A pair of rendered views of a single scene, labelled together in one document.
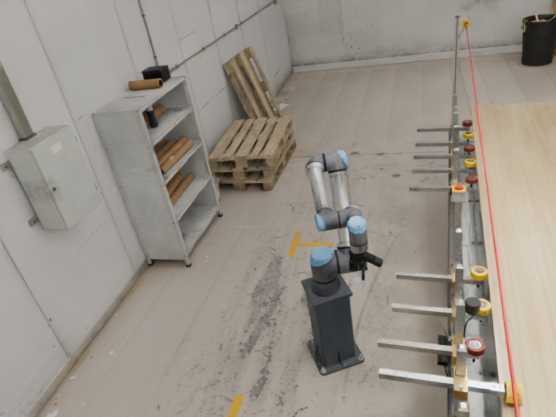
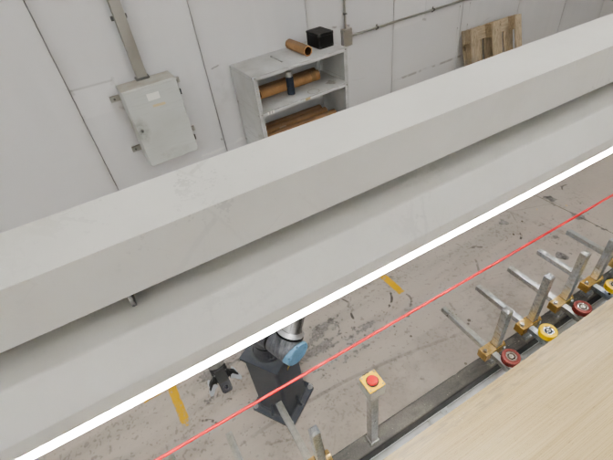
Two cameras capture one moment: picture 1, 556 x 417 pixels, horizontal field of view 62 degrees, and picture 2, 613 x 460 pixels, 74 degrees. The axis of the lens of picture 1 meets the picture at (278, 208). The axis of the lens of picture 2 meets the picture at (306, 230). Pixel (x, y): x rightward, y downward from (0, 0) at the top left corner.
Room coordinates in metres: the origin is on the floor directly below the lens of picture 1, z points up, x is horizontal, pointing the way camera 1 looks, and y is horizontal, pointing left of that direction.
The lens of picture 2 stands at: (1.44, -1.37, 2.64)
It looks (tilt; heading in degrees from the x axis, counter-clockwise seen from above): 41 degrees down; 43
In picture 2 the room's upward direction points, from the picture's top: 8 degrees counter-clockwise
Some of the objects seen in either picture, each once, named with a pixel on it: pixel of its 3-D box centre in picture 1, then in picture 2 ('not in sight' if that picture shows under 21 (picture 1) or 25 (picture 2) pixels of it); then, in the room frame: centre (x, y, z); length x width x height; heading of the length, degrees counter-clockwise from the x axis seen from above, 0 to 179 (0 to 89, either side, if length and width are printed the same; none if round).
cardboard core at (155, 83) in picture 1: (146, 84); (298, 47); (4.14, 0.94, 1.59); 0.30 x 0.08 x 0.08; 70
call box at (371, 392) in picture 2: (458, 194); (372, 386); (2.10, -0.98, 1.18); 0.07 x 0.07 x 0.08; 67
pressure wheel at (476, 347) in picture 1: (474, 352); not in sight; (1.34, -0.73, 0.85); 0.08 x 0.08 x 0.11
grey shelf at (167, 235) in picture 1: (166, 172); (299, 140); (4.04, 0.97, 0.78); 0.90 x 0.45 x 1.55; 160
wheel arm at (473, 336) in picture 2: (441, 189); (474, 337); (2.78, -1.16, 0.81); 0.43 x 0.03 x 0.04; 67
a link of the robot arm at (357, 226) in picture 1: (357, 231); not in sight; (1.84, -0.36, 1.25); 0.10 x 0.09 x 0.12; 177
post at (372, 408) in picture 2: (457, 232); (372, 416); (2.10, -0.98, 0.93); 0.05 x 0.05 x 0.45; 67
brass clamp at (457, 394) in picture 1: (460, 381); not in sight; (1.15, -0.58, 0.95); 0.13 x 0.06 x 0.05; 157
